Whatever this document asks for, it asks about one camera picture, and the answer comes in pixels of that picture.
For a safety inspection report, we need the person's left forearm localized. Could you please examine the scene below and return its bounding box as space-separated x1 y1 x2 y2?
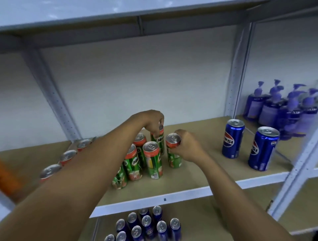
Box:
0 115 147 241

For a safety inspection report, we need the person's right hand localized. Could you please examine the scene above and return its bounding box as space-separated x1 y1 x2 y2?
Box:
170 129 210 164

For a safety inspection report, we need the orange object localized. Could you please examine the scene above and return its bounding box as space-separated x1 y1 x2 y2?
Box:
0 160 23 197

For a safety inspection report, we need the green drink can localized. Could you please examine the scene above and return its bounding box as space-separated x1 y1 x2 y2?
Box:
150 124 165 156
165 133 183 169

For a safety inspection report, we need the person's left hand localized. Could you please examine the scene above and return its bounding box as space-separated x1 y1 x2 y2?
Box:
129 110 165 139

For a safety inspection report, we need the red drink can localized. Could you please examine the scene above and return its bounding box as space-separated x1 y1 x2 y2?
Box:
59 149 78 166
76 139 93 152
39 164 63 183

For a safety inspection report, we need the group of small blue cans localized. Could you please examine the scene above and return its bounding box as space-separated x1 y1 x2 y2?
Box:
104 205 182 241

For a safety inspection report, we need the person's right forearm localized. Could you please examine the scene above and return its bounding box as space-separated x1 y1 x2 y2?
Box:
197 153 296 241

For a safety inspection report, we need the blue soda can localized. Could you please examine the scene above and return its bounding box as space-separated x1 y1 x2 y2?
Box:
248 126 281 172
222 119 246 159

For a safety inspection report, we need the cluster of green cans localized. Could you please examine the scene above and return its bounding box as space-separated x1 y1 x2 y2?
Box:
112 133 163 190

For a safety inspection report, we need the white metal shelving rack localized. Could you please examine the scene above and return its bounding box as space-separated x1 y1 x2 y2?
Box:
0 0 318 241

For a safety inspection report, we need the brown shelf board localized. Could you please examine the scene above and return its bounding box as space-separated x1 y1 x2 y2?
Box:
236 115 318 165
79 177 318 241
0 115 294 207

